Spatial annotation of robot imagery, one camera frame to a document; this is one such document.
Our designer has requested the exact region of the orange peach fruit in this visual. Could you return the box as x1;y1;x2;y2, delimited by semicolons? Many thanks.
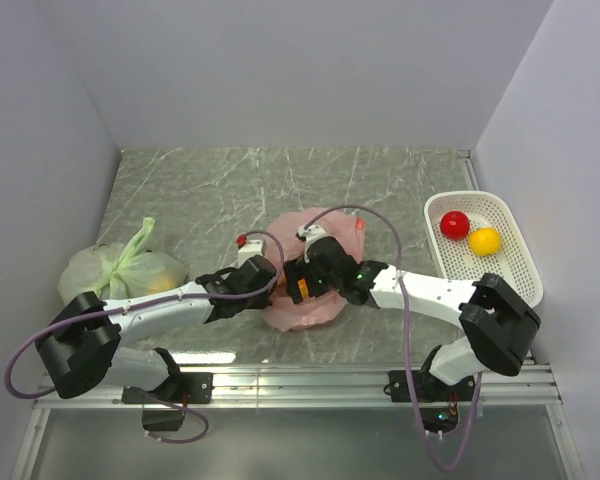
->
297;279;309;300

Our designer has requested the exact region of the pink plastic bag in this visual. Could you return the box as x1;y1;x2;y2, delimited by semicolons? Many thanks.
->
262;207;365;332

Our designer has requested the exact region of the red apple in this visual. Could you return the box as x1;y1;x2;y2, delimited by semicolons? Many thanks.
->
439;210;470;240

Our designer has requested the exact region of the yellow fruit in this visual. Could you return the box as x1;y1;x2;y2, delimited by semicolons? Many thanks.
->
147;275;179;295
468;227;502;257

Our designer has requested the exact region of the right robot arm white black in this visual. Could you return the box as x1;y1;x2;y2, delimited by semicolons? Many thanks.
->
284;236;541;402

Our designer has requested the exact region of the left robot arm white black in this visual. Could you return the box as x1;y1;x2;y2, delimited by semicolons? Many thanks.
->
35;255;277;402

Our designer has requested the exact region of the yellow fruit in green bag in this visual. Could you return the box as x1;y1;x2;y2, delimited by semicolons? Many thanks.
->
147;275;179;295

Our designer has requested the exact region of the green plastic bag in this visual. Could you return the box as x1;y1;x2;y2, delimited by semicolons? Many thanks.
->
58;217;186;303

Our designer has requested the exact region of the white perforated plastic basket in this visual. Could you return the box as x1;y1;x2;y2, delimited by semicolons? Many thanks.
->
424;191;543;308

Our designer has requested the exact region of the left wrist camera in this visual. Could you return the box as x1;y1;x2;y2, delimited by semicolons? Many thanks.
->
236;235;266;267

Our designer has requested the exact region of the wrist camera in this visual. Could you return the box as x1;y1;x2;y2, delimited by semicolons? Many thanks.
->
236;235;266;267
296;224;329;263

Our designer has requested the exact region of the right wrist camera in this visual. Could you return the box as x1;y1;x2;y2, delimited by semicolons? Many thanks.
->
296;224;329;263

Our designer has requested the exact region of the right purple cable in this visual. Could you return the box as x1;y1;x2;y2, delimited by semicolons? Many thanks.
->
302;204;484;474

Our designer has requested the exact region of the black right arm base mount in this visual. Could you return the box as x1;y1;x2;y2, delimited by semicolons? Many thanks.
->
383;370;473;435

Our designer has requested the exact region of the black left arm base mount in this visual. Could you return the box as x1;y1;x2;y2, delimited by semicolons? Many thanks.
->
121;372;213;434

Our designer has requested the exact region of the aluminium rail frame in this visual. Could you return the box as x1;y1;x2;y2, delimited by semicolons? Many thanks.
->
9;149;586;480

